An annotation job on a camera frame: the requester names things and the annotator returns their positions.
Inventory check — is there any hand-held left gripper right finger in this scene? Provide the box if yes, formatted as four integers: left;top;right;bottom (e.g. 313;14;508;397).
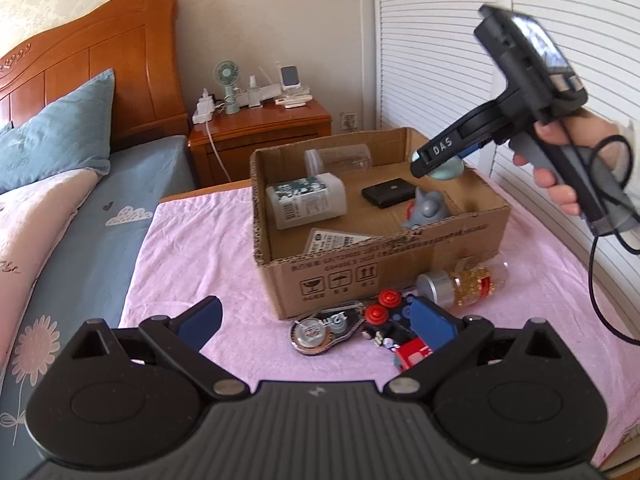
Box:
382;297;573;401

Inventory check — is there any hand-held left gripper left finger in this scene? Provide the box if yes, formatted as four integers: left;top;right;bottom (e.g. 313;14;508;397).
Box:
67;296;249;401

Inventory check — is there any mint green oval case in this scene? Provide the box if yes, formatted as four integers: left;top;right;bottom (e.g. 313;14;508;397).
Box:
412;156;466;182

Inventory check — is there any red toy train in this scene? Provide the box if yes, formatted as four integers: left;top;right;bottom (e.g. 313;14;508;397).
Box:
392;337;436;372

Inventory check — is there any dark toy with red buttons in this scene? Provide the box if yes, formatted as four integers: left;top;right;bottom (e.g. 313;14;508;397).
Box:
360;290;419;349

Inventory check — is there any grey shark toy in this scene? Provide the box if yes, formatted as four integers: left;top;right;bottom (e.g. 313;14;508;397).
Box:
402;187;451;231

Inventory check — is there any black power bank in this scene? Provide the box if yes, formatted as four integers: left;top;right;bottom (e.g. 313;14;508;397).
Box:
361;178;417;210

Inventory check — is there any brown cardboard box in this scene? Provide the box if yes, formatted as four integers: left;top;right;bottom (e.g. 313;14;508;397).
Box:
249;127;512;321

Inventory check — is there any clear plastic cup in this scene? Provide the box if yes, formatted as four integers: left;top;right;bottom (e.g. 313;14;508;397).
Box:
303;143;374;175

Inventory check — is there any clear correction tape dispenser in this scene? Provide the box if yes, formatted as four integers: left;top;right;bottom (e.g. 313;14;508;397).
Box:
289;299;367;357

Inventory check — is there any white card box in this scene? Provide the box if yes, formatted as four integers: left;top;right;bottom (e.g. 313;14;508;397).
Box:
303;227;384;257

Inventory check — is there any white container with green label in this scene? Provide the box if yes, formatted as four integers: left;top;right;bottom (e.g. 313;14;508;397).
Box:
264;172;348;231

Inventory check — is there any person's right forearm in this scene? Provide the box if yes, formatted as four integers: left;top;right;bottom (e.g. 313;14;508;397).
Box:
616;119;640;182

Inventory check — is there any person's right hand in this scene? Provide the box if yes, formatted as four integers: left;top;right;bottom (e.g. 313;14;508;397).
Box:
512;115;624;216

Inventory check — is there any clear bottle of gold capsules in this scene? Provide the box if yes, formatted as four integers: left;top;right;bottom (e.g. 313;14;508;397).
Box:
416;254;510;309

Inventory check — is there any pink cloth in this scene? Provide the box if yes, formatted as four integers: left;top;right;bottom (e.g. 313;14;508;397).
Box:
117;170;640;472

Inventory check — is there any white louvred closet door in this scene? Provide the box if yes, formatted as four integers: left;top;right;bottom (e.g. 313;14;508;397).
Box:
372;0;512;177
487;0;640;288

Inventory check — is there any blue printed bedsheet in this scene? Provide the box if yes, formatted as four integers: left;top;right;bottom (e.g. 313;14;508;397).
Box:
0;134;194;480

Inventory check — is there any white device on stand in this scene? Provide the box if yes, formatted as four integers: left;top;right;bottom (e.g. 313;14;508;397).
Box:
277;62;302;97

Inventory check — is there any wooden nightstand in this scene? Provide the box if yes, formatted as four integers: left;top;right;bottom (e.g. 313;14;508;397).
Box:
187;97;334;189

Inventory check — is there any cream floral quilt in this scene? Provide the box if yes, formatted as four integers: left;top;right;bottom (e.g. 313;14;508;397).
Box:
0;168;99;377

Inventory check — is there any small green desk fan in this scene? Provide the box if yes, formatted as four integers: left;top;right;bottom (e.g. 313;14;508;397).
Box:
213;60;241;115

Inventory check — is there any blue pillow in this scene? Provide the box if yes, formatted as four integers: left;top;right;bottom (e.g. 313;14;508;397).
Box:
0;68;117;196

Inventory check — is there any wooden headboard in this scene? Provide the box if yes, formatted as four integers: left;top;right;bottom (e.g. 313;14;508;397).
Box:
0;0;191;154

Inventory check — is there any wooden bed frame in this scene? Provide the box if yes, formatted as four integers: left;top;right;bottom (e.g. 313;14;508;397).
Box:
158;178;254;205

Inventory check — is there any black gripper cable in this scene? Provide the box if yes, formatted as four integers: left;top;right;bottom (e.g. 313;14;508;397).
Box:
584;132;640;346

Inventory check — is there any white power cable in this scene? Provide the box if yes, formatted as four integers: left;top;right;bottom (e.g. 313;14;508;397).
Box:
204;122;234;184

